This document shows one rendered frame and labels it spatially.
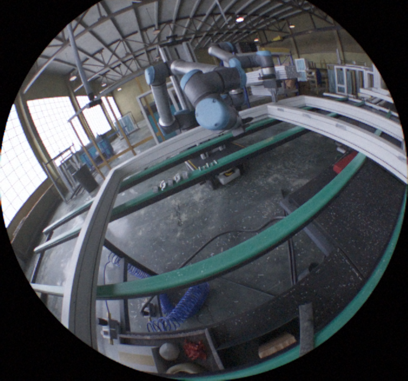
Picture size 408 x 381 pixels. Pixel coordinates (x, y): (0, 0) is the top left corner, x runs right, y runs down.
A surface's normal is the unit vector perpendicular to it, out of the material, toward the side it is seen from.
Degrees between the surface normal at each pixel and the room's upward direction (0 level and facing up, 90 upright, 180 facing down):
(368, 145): 90
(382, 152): 90
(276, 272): 0
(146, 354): 0
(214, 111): 71
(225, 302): 0
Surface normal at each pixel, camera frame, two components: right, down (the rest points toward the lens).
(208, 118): -0.43, 0.36
